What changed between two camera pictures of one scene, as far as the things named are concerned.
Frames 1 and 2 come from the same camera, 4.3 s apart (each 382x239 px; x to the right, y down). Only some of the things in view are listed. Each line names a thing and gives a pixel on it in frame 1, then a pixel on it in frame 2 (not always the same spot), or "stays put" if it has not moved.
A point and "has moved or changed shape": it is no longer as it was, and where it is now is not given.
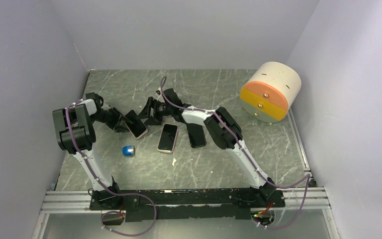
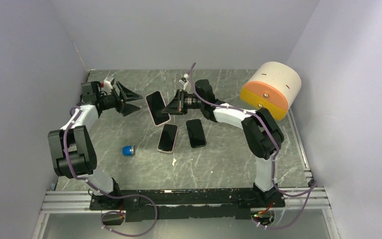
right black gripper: [145, 112] to [176, 105]
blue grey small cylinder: [129, 151] stays put
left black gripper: [119, 117] to [126, 95]
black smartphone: [167, 137] stays put
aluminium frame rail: [305, 198] stays put
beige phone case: [167, 138] stays put
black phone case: [196, 135] stays put
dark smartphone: [138, 128] has moved or changed shape
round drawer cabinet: [272, 88] stays put
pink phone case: [138, 129] has moved or changed shape
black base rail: [147, 205] stays put
